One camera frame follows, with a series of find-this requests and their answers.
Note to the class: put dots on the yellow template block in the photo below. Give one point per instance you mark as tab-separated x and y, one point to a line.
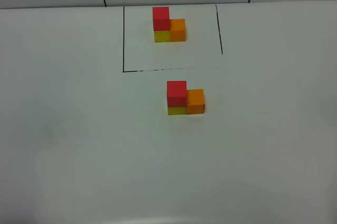
162	36

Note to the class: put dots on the orange template block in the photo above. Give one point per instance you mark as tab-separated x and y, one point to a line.
177	30

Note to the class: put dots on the red template block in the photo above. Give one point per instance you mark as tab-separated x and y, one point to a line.
161	18

